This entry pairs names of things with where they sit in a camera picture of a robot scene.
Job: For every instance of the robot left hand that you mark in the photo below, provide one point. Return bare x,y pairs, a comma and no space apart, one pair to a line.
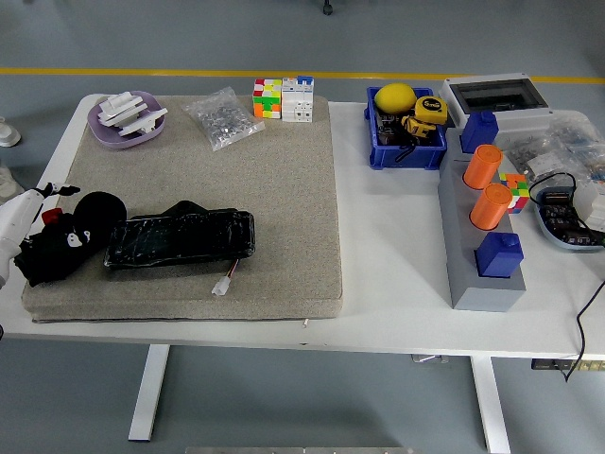
19,213

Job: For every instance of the black rag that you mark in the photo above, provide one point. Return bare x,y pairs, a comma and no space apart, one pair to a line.
99,208

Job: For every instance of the black plastic-wrapped panel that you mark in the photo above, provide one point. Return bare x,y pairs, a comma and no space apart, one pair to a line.
189,236

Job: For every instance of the white shoe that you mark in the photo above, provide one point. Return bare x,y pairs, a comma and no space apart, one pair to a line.
8,182
8,134

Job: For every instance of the purple tray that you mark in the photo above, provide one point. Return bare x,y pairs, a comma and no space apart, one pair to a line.
106,137

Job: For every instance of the white plastic part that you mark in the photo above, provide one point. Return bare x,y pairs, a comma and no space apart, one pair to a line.
142,123
120,106

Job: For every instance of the grey-brown mat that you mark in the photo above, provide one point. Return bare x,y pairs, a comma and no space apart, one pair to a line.
236,189

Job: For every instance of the white table leg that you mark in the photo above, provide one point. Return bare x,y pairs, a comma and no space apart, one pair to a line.
149,392
491,406

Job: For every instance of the clear bag of screws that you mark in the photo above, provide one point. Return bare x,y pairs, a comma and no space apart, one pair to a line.
222,120

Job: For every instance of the large colourful puzzle cube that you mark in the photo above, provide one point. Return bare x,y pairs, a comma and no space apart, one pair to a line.
267,99

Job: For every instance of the white circuit breaker block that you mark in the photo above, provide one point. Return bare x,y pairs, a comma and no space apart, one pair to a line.
298,101

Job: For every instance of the black chair caster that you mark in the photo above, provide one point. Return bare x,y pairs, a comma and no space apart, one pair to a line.
327,6

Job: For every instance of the dark brown small device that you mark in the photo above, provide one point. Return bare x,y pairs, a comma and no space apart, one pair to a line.
388,134

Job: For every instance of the blue plastic bin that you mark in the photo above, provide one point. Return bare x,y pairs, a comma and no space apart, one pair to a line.
406,158

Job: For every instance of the yellow ball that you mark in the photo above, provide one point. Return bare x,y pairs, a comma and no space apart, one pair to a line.
394,97

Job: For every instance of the yellow and black tool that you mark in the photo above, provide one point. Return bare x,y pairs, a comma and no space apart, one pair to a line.
418,127

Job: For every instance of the yellow tape measure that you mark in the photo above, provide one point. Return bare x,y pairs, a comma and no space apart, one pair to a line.
431,110

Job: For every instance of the grey block base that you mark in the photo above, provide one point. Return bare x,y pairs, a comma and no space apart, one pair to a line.
458,236

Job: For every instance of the orange cylinder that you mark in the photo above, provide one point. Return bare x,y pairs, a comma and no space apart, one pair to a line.
490,208
482,168

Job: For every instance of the blue plastic block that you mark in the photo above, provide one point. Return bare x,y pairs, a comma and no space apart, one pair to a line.
479,132
498,257

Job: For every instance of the small colourful puzzle cube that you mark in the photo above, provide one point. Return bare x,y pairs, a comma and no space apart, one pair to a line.
516,191

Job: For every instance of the clear bag of dark parts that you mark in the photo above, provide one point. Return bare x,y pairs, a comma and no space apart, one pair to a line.
531,151

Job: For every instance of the grey-blue tray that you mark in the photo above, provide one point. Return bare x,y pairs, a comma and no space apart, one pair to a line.
550,236

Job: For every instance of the black circuit boards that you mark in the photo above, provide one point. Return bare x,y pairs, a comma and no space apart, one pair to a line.
562,220

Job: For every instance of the black power strip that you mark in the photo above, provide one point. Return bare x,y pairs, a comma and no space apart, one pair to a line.
558,364

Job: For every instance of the clear bag of coloured parts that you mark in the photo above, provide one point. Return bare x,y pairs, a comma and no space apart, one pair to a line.
581,142

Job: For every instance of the translucent white container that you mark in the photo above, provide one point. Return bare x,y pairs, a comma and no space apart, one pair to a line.
591,201

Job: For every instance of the metal table bracket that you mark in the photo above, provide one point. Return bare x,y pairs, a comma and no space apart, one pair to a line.
429,358

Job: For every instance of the white electrical enclosure box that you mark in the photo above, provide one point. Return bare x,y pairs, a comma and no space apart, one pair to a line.
520,124

